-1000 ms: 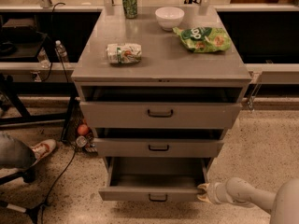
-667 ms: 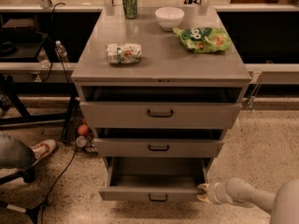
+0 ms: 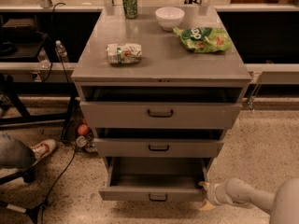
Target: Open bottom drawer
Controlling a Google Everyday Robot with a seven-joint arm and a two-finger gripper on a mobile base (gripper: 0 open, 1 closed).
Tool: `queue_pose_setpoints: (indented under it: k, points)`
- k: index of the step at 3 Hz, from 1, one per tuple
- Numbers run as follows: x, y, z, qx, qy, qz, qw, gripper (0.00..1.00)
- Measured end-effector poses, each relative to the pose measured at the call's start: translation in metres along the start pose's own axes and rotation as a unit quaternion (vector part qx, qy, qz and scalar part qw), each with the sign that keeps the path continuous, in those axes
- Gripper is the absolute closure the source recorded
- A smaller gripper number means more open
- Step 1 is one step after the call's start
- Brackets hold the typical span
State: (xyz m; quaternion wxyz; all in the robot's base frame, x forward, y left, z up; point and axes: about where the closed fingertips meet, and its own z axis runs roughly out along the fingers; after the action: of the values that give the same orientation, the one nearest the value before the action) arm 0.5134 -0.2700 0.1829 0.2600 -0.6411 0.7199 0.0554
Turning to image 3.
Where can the green chip bag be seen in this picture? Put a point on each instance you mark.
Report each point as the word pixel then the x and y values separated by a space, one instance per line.
pixel 204 39

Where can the white red sneaker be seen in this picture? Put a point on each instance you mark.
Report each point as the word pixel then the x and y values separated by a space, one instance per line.
pixel 43 149

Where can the orange fruit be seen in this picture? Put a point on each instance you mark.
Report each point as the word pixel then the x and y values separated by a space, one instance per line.
pixel 83 129

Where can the white lying soda can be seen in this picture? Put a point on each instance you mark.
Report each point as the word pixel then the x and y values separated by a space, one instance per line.
pixel 124 53

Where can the grey middle drawer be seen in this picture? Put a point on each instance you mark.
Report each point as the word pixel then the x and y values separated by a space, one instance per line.
pixel 167 148

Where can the grey drawer cabinet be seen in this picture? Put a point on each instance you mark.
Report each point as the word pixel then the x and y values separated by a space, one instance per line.
pixel 167 73

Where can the white bowl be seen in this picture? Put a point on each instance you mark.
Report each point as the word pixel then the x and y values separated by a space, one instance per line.
pixel 169 17

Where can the black chair base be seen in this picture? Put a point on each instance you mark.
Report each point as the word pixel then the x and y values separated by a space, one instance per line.
pixel 27 192

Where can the grey drawer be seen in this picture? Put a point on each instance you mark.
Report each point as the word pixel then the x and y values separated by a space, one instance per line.
pixel 167 148
pixel 155 180
pixel 160 115

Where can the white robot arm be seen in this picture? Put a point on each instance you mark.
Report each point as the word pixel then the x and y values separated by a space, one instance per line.
pixel 282 206

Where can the clear water bottle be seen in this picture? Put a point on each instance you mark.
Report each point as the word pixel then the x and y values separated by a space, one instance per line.
pixel 61 52

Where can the grey jeans leg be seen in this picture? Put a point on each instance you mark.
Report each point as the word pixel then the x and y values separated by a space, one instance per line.
pixel 14 153

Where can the grey top drawer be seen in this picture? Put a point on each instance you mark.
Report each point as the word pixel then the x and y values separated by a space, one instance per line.
pixel 160 115

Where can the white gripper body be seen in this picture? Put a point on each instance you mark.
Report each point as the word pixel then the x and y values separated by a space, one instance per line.
pixel 213 192

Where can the grey bottom drawer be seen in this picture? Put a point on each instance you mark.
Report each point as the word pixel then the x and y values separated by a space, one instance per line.
pixel 155 180

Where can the green standing soda can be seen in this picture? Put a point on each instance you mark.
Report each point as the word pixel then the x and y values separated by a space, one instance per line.
pixel 130 8

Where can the black side table frame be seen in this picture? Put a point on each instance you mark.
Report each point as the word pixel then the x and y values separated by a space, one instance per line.
pixel 27 77

